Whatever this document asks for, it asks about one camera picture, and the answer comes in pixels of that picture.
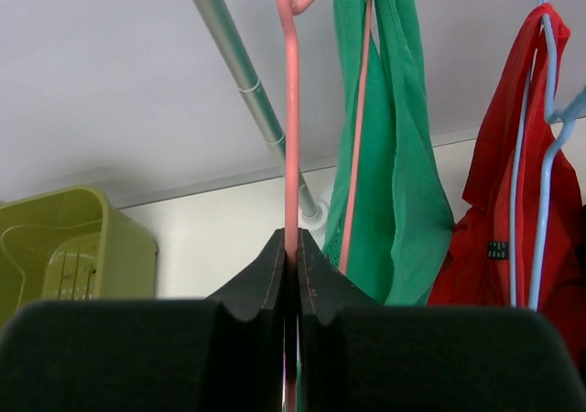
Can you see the olive green plastic basket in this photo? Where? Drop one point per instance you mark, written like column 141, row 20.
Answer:
column 72, row 244

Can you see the pink wire hanger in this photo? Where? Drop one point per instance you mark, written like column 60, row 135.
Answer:
column 287, row 9

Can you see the red tank top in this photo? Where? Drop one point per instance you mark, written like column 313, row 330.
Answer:
column 496, row 236

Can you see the silver and white clothes rack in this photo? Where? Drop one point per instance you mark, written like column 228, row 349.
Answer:
column 219, row 21

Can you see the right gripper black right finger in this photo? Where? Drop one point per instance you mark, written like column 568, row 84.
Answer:
column 326, row 296

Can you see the green tank top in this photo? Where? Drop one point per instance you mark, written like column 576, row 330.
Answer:
column 389, row 222

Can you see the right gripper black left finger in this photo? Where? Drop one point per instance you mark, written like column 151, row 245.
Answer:
column 257, row 287

